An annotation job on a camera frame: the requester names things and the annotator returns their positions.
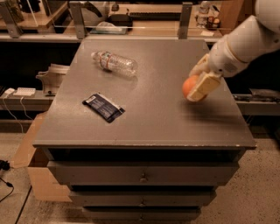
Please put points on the white power strip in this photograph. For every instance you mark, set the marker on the white power strip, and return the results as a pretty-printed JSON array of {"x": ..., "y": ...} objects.
[{"x": 25, "y": 91}]

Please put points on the orange fruit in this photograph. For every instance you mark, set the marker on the orange fruit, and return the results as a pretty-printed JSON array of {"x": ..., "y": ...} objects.
[{"x": 189, "y": 91}]

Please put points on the dark blue snack packet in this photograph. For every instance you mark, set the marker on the dark blue snack packet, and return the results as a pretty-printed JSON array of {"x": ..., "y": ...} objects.
[{"x": 104, "y": 107}]

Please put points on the grey drawer cabinet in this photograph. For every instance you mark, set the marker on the grey drawer cabinet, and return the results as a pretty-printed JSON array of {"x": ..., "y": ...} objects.
[{"x": 164, "y": 157}]

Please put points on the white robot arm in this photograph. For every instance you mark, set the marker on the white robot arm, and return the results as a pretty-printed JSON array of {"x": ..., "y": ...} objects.
[{"x": 257, "y": 35}]

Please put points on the black pouch on desk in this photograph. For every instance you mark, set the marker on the black pouch on desk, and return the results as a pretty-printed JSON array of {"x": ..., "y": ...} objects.
[{"x": 121, "y": 20}]

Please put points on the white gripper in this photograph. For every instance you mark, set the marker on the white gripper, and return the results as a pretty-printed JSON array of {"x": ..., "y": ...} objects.
[{"x": 222, "y": 60}]

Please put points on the cardboard box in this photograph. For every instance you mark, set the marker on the cardboard box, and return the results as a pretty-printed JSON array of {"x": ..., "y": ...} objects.
[{"x": 44, "y": 185}]

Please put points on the small bottle on desk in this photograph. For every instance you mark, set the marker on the small bottle on desk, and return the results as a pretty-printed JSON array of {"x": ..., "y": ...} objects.
[{"x": 202, "y": 14}]

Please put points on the black keyboard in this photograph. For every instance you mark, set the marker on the black keyboard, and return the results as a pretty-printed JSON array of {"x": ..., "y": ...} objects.
[{"x": 155, "y": 16}]

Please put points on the white bracket part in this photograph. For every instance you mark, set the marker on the white bracket part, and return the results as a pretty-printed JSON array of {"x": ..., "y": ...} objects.
[{"x": 52, "y": 78}]

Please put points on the clear plastic water bottle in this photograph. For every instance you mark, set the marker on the clear plastic water bottle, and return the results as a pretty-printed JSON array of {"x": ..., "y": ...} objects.
[{"x": 115, "y": 63}]

